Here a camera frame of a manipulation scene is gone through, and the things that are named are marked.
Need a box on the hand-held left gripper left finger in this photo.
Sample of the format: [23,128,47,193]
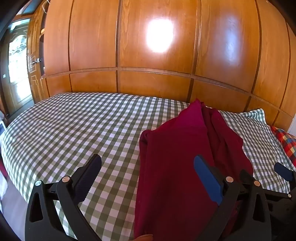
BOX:
[25,153,102,241]

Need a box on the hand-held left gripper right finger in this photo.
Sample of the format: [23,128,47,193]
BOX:
[194,155,271,241]

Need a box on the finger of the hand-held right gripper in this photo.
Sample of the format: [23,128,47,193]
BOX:
[264,162,296,200]
[240,170,255,185]

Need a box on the dark red sweater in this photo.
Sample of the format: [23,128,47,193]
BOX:
[134,98,253,241]

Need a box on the multicolour plaid pillow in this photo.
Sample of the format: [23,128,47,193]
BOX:
[270,125,296,167]

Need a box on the green checked bedsheet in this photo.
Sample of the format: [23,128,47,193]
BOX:
[0,92,296,241]

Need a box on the wooden door with inlay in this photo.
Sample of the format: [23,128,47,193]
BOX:
[26,9,50,103]

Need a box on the wooden wardrobe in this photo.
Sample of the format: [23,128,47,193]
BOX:
[28,0,296,135]

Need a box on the glass panelled door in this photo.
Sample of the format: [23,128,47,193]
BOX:
[6,22,33,114]

